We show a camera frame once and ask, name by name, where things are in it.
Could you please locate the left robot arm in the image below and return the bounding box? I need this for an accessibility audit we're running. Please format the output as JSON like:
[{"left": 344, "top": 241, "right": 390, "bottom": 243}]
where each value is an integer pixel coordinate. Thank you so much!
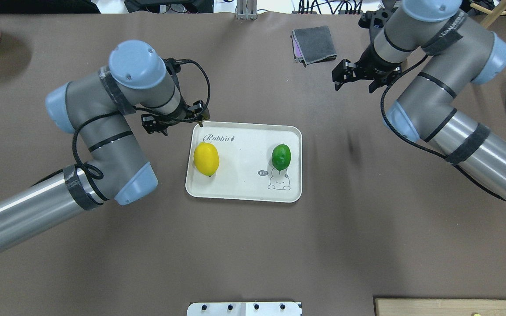
[{"left": 0, "top": 39, "right": 209, "bottom": 253}]

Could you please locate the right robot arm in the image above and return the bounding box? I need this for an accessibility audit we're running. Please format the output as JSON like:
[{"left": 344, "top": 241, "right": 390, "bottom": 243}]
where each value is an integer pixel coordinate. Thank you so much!
[{"left": 332, "top": 0, "right": 506, "bottom": 201}]

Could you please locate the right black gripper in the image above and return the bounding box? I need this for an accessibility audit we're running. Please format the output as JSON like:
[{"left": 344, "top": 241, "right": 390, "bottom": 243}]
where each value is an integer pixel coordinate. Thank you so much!
[{"left": 332, "top": 46, "right": 401, "bottom": 93}]

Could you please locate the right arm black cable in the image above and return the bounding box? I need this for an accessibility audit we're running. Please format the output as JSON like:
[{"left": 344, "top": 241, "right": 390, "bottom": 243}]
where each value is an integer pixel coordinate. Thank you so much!
[{"left": 380, "top": 53, "right": 506, "bottom": 202}]

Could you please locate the cream rabbit print tray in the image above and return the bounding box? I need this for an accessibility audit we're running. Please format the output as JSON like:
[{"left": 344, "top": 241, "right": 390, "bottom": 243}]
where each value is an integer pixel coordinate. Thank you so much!
[{"left": 185, "top": 121, "right": 303, "bottom": 203}]

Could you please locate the wooden mug tree stand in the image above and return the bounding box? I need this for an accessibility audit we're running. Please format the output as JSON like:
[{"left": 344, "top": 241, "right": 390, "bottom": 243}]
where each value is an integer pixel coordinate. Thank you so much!
[{"left": 470, "top": 0, "right": 506, "bottom": 29}]

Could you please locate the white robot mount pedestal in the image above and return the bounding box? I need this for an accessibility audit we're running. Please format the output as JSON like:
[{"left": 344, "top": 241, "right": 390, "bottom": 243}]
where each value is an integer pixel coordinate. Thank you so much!
[{"left": 186, "top": 301, "right": 303, "bottom": 316}]

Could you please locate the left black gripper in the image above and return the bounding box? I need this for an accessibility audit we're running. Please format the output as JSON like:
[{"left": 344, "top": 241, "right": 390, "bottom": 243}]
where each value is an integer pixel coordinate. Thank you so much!
[{"left": 141, "top": 100, "right": 210, "bottom": 132}]

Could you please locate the grey folded cloth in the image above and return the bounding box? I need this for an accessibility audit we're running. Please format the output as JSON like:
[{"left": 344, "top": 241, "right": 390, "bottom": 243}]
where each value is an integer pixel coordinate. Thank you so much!
[{"left": 292, "top": 25, "right": 337, "bottom": 66}]

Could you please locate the yellow lemon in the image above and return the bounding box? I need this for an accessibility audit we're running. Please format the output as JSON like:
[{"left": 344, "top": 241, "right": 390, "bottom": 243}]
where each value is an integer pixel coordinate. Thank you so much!
[{"left": 193, "top": 142, "right": 220, "bottom": 177}]

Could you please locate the bamboo cutting board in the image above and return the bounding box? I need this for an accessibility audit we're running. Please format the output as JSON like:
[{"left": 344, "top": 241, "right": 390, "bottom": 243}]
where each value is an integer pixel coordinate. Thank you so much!
[{"left": 375, "top": 298, "right": 506, "bottom": 316}]

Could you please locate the purple cloth under grey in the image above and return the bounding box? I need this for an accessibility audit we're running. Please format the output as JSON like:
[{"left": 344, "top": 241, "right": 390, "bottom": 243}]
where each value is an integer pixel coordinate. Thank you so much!
[{"left": 291, "top": 36, "right": 304, "bottom": 64}]

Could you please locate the green lime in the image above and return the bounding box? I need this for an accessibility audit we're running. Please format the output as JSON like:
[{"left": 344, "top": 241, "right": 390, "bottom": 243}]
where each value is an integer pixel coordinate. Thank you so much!
[{"left": 271, "top": 144, "right": 291, "bottom": 171}]

